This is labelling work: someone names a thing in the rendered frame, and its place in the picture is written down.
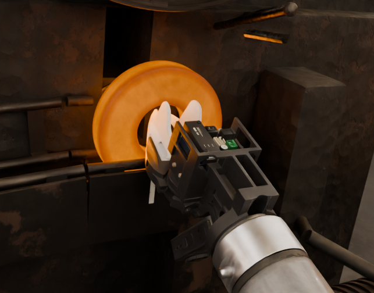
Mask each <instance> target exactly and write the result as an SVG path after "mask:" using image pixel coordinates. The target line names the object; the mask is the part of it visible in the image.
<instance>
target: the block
mask: <svg viewBox="0 0 374 293"><path fill-rule="evenodd" d="M346 97H347V86H346V85H345V84H344V83H342V82H340V81H338V80H335V79H333V78H330V77H328V76H325V75H322V74H320V73H317V72H315V71H313V70H310V69H307V68H305V67H270V68H267V69H264V71H263V73H262V75H261V82H260V86H259V93H258V100H257V106H256V111H255V117H254V123H253V128H252V134H251V136H252V137H253V139H254V140H255V141H256V143H257V144H258V145H259V146H260V148H261V149H262V150H261V153H260V155H259V158H258V160H257V162H256V164H257V165H258V166H259V168H260V169H261V170H262V172H263V173H264V175H265V176H266V177H267V179H268V180H269V181H270V183H271V184H272V185H273V187H274V188H275V190H276V191H277V192H278V194H279V197H278V199H277V201H276V203H275V205H274V207H273V210H274V212H275V213H276V214H277V216H278V217H281V218H282V219H283V220H284V222H285V223H286V224H287V225H288V227H289V229H290V230H291V231H292V233H293V234H294V235H295V237H296V238H297V239H298V241H302V240H301V238H300V236H299V234H298V232H297V230H296V228H295V225H294V222H295V220H296V219H297V218H298V217H300V216H304V217H306V218H307V220H308V222H309V224H310V225H311V227H312V229H313V230H314V231H315V229H316V224H317V221H318V216H319V212H320V207H321V204H322V199H323V194H324V191H325V186H326V182H327V177H328V174H329V169H330V164H331V161H332V156H333V152H334V147H335V144H336V139H337V135H338V132H339V127H340V122H341V117H342V114H343V109H344V105H345V100H346Z"/></svg>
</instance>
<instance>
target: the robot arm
mask: <svg viewBox="0 0 374 293"><path fill-rule="evenodd" d="M201 118H202V109H201V105H200V104H199V103H198V102H197V101H195V100H193V101H191V102H190V103H189V104H188V107H187V108H186V109H185V111H184V112H183V114H182V115H181V117H180V118H177V117H176V116H174V115H172V114H171V110H170V106H169V104H168V102H166V101H165V102H163V103H162V104H161V107H160V108H159V109H155V110H154V111H153V113H152V115H151V117H150V120H149V123H148V131H147V146H146V151H145V169H146V171H147V174H148V176H149V178H150V179H151V181H152V182H153V183H154V184H155V186H156V189H157V192H158V193H163V192H164V194H165V197H166V198H167V199H168V200H169V201H170V206H171V207H174V208H176V209H178V210H181V212H182V214H187V213H192V216H193V218H194V219H196V218H200V217H206V218H204V219H203V220H201V221H200V222H198V223H197V224H195V225H193V226H192V227H190V228H189V229H188V230H185V231H183V232H181V233H180V234H179V235H178V236H177V237H175V238H174V239H172V240H170V241H171V245H172V249H173V254H174V259H175V262H178V261H184V260H185V261H186V263H188V262H199V261H201V260H203V259H206V258H208V257H210V256H211V258H212V262H213V265H214V267H215V269H216V271H217V272H218V276H219V278H221V279H222V281H223V283H224V285H225V287H226V289H227V290H228V292H229V293H334V291H333V290H332V289H331V287H330V286H329V284H328V283H327V282H326V280H325V279H324V278H323V276H322V275H321V273H320V272H319V270H318V269H317V268H316V266H315V265H314V264H313V262H312V260H311V259H310V258H309V256H308V254H307V252H306V251H305V249H304V248H303V247H302V245H301V244H300V243H299V241H298V239H297V238H296V237H295V235H294V234H293V233H292V231H291V230H290V229H289V227H288V225H287V224H286V223H285V222H284V220H283V219H282V218H281V217H278V216H277V214H276V213H275V212H274V210H273V207H274V205H275V203H276V201H277V199H278V197H279V194H278V192H277V191H276V190H275V188H274V187H273V185H272V184H271V183H270V181H269V180H268V179H267V177H266V176H265V175H264V173H263V172H262V170H261V169H260V168H259V166H258V165H257V164H256V162H257V160H258V158H259V155H260V153H261V150H262V149H261V148H260V146H259V145H258V144H257V143H256V141H255V140H254V139H253V137H252V136H251V134H250V133H249V132H248V131H247V129H246V128H245V127H244V126H243V124H242V123H241V121H239V119H238V118H237V117H235V118H234V120H233V123H232V125H231V128H227V129H222V128H219V129H218V130H217V128H216V127H215V126H203V124H202V122H201ZM240 129H241V131H242V132H243V133H244V135H245V136H246V137H247V138H248V140H249V141H250V143H251V145H250V147H249V148H243V147H242V146H241V144H240V143H239V142H238V141H237V139H236V138H237V136H238V133H239V131H240ZM237 148H238V149H237Z"/></svg>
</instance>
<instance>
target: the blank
mask: <svg viewBox="0 0 374 293"><path fill-rule="evenodd" d="M193 100H195V101H197V102H198V103H199V104H200V105H201V109H202V118H201V122H202V124H203V126H215V127H216V128H217V130H218V129H219V128H222V111H221V107H220V102H219V99H218V96H217V94H216V92H215V91H214V89H213V88H212V86H211V85H210V83H208V82H207V81H206V79H204V78H203V77H202V76H200V75H199V74H198V73H196V72H194V71H193V70H191V69H189V68H188V67H186V66H184V65H181V64H179V63H176V62H171V61H167V60H155V61H150V62H145V63H141V64H139V65H137V66H134V67H132V68H130V69H128V70H126V71H125V72H123V73H122V74H121V75H119V76H118V77H117V78H116V79H114V80H113V81H112V82H111V84H110V85H109V86H108V87H107V89H106V90H105V91H104V93H103V94H102V96H101V98H100V100H99V102H98V105H97V107H96V110H95V113H94V118H93V123H92V135H93V140H94V144H95V148H96V150H97V152H98V154H99V157H100V158H101V159H102V161H103V162H112V161H119V160H130V159H142V158H145V151H146V147H144V146H142V145H140V144H139V142H138V138H137V130H138V126H139V123H140V121H141V120H142V118H143V117H144V116H145V115H146V114H147V113H148V112H149V111H150V110H151V109H153V108H155V107H157V106H160V105H161V104H162V103H163V102H165V101H166V102H168V104H169V105H172V106H175V107H176V108H177V110H178V112H179V116H180V117H181V115H182V114H183V112H184V111H185V109H186V108H187V107H188V104H189V103H190V102H191V101H193Z"/></svg>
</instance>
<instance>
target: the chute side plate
mask: <svg viewBox="0 0 374 293"><path fill-rule="evenodd" d="M150 186H151V179H150V178H149V176H148V174H147V171H146V169H144V170H133V171H123V172H117V173H107V174H96V175H90V176H88V197H87V179H86V177H85V176H82V177H76V178H70V179H67V180H60V181H54V182H50V183H43V184H37V185H31V186H27V187H21V188H15V189H11V190H5V191H0V266H3V265H7V264H11V263H15V262H19V261H23V260H27V259H32V258H36V257H39V256H44V255H49V254H52V253H57V252H61V251H65V250H68V249H73V248H78V247H81V246H86V245H91V244H97V243H102V242H108V241H114V240H121V239H125V238H131V237H138V236H142V235H148V234H155V233H162V232H165V231H172V230H178V229H179V220H180V210H178V209H176V208H174V207H171V206H170V201H169V200H168V199H167V198H166V197H165V194H164V192H163V193H158V192H157V189H156V186H155V195H154V202H153V203H149V193H150Z"/></svg>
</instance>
